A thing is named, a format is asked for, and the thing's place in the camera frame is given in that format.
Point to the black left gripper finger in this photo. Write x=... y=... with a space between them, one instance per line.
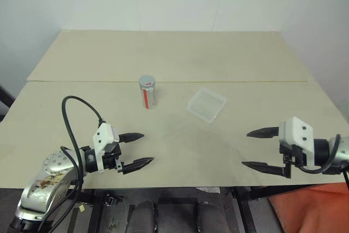
x=132 y=136
x=139 y=163

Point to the grey bottle cap red mark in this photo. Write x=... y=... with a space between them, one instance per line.
x=147 y=80

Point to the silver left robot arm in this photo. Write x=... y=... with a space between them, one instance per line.
x=54 y=164

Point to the silver can red label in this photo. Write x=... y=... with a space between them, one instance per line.
x=151 y=99

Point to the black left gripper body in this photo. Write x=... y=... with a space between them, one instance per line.
x=111 y=159

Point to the dark rounded shape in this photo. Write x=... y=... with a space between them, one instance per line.
x=143 y=216
x=207 y=216

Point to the orange cloth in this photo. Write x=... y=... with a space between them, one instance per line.
x=313 y=208

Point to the small yellow tag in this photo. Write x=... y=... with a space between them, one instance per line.
x=81 y=208

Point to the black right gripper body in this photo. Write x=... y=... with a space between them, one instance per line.
x=293 y=152

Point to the clear square plastic container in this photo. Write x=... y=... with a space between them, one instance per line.
x=207 y=104

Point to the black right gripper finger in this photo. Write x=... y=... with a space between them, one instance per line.
x=264 y=133
x=261 y=167

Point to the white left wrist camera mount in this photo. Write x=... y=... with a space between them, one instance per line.
x=105 y=134

